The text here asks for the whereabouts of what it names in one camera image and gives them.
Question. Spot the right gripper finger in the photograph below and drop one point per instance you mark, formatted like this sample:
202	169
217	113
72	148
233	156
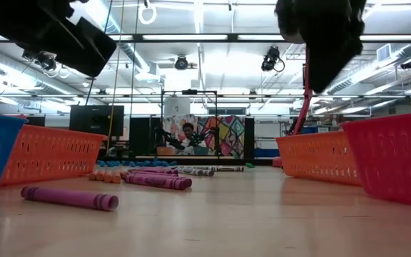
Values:
339	57
318	64

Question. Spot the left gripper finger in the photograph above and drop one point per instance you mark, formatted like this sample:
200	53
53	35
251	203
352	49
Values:
95	37
78	53

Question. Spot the orange plastic basket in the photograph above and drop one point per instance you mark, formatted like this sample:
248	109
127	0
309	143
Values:
316	157
48	153

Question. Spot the red plastic basket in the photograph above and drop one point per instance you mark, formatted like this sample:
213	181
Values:
394	160

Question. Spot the magenta crayon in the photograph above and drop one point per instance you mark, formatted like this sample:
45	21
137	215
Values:
152	171
155	181
66	198

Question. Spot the black background robot arm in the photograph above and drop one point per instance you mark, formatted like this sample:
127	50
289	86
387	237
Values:
214	142
171	139

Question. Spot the red desk lamp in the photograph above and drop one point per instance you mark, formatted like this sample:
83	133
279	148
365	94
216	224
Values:
300	121

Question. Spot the black monitor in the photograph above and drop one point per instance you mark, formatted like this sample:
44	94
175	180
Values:
96	120

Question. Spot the black ceiling speaker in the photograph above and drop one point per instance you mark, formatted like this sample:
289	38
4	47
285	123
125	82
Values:
409	64

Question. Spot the black round ceiling spotlight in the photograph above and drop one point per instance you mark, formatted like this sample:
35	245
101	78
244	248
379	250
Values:
181	63

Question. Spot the black cabinet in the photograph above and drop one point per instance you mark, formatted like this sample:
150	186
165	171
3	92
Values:
145	137

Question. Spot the blue pencil eraser cap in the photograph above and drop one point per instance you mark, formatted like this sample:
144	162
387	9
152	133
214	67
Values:
164	163
101	163
173	163
112	163
132	164

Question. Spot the colourful mural panel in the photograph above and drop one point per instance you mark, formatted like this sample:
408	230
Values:
230	135

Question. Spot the green pencil eraser cap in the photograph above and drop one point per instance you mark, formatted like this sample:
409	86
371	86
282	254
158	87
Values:
250	165

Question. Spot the brown box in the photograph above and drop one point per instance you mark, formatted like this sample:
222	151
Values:
164	151

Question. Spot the person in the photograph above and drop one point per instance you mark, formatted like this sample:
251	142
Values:
189	141

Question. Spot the black ceiling camera rig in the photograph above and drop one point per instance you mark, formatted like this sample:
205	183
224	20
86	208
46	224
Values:
45	61

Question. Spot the black ceiling camera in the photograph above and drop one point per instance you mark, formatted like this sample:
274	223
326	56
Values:
270	59

